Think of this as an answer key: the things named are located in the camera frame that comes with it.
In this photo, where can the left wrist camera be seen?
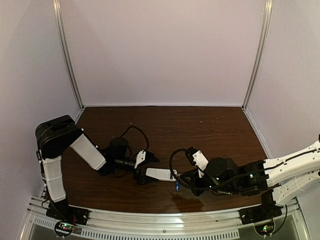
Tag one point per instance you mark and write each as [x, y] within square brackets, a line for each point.
[140, 158]

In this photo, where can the left aluminium frame post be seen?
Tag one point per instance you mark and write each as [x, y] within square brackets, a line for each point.
[66, 54]

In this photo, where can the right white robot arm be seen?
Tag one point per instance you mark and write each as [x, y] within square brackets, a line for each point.
[278, 179]

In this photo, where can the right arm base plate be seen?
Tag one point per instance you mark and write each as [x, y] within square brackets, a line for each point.
[260, 215]

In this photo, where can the white remote control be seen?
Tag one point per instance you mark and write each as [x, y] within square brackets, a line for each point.
[160, 174]

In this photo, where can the right aluminium frame post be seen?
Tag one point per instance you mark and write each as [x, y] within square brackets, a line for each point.
[264, 32]

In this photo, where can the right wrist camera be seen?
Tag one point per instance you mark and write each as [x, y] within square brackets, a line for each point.
[198, 159]

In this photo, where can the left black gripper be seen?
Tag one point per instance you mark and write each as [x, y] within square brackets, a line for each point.
[139, 171]

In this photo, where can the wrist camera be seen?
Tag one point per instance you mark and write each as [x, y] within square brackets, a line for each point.
[198, 159]
[140, 158]

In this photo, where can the front aluminium rail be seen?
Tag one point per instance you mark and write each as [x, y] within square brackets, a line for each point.
[113, 225]

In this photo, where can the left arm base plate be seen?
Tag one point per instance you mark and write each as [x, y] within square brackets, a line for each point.
[78, 216]

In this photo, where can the blue AAA battery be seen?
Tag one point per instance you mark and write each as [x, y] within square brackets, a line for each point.
[177, 186]

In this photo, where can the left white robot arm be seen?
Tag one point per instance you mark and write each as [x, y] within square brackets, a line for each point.
[61, 134]

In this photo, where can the aluminium frame post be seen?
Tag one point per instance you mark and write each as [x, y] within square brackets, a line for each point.
[66, 54]
[264, 32]

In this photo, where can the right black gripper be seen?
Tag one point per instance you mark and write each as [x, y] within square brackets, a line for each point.
[192, 174]

